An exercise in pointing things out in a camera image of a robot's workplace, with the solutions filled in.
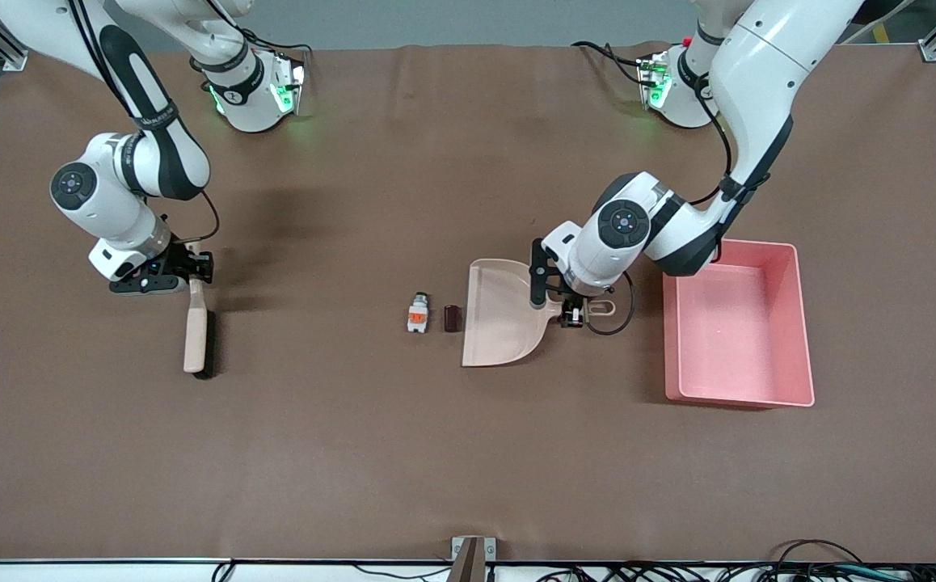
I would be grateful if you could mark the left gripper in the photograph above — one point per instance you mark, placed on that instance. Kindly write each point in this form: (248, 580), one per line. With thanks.
(571, 308)

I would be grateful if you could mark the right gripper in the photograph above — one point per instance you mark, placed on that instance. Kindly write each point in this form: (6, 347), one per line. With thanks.
(185, 260)

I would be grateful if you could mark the beige hand brush black bristles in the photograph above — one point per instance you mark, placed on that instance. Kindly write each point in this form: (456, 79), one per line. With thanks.
(196, 339)

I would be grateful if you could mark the beige plastic dustpan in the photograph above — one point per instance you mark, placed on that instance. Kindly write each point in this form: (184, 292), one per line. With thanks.
(496, 323)

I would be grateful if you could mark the dark brown electronic component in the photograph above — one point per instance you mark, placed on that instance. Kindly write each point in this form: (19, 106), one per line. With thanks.
(453, 318)

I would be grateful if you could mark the white orange electronic component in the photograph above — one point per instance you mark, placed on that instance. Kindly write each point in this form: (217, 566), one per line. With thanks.
(418, 322)

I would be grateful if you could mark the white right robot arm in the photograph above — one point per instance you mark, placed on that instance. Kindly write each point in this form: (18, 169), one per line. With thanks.
(88, 202)

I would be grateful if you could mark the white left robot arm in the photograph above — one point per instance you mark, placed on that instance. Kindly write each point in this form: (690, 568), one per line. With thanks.
(759, 73)

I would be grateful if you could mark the pink plastic bin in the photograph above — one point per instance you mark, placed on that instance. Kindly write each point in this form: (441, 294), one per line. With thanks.
(735, 339)

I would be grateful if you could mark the brown table cover mat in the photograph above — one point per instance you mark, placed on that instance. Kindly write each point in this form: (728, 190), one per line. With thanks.
(468, 453)

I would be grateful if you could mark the metal base connector plate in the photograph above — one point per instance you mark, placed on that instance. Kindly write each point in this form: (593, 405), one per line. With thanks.
(650, 81)
(294, 81)

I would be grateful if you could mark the metal table edge bracket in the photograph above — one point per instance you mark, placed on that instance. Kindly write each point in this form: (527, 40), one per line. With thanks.
(490, 550)

